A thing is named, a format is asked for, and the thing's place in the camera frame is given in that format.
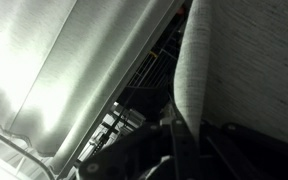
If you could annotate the grey fabric curtain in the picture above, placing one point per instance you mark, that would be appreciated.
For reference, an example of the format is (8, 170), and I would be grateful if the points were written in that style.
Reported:
(233, 65)

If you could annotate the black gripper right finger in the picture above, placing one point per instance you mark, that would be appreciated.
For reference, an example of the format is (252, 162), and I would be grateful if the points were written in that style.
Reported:
(234, 152)

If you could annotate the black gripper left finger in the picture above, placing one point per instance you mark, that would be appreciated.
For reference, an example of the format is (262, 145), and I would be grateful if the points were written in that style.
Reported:
(150, 146)

